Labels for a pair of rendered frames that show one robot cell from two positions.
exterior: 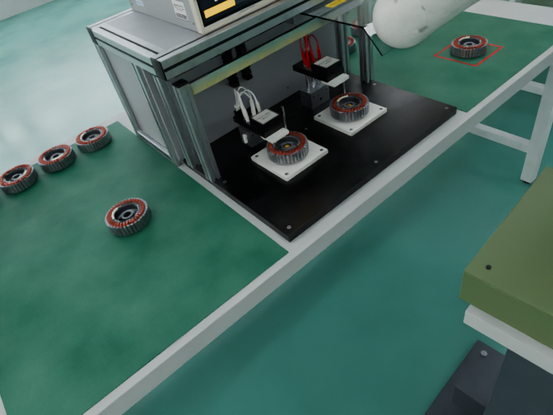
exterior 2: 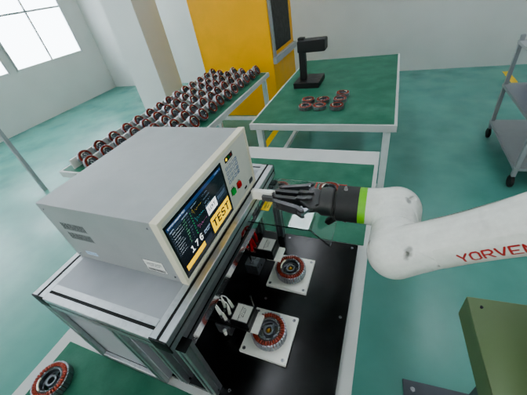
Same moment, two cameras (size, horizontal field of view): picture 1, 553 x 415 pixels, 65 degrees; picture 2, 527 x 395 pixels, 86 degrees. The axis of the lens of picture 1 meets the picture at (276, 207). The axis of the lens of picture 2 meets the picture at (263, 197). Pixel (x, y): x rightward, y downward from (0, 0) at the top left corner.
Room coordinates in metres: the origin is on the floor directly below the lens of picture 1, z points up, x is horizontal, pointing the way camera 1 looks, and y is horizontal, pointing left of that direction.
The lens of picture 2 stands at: (0.55, 0.11, 1.67)
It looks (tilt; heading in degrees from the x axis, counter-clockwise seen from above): 38 degrees down; 329
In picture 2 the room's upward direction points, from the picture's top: 11 degrees counter-clockwise
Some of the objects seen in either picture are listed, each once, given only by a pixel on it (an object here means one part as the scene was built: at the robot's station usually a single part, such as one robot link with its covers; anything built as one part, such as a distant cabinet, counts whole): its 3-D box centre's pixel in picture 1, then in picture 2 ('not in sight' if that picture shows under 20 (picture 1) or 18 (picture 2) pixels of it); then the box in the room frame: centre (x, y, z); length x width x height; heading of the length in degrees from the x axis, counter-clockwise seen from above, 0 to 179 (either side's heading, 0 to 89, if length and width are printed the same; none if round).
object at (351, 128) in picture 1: (350, 114); (291, 273); (1.09, -0.27, 0.78); 0.15 x 0.15 x 0.01; 31
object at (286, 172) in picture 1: (289, 155); (270, 334); (0.97, -0.07, 0.78); 0.15 x 0.15 x 0.01; 31
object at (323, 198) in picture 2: not in sight; (318, 201); (0.96, -0.31, 1.18); 0.09 x 0.08 x 0.07; 31
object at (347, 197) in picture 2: not in sight; (347, 204); (0.90, -0.35, 1.18); 0.09 x 0.06 x 0.12; 121
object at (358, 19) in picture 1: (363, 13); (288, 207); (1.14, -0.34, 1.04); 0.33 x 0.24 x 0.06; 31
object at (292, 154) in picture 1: (287, 147); (268, 331); (0.97, -0.07, 0.80); 0.11 x 0.11 x 0.04
